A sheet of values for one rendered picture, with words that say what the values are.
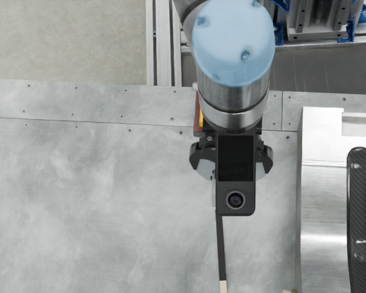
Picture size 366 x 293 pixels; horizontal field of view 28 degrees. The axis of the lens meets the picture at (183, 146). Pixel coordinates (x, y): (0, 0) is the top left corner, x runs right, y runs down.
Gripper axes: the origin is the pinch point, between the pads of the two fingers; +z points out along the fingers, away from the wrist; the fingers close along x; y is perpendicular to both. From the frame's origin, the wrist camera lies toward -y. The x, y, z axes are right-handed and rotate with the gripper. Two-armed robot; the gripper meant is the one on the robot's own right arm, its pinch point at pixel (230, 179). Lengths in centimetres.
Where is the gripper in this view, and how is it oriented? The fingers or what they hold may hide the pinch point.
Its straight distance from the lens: 98.2
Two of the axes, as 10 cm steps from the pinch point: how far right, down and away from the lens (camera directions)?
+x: -10.0, -0.5, 0.8
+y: 0.8, -9.2, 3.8
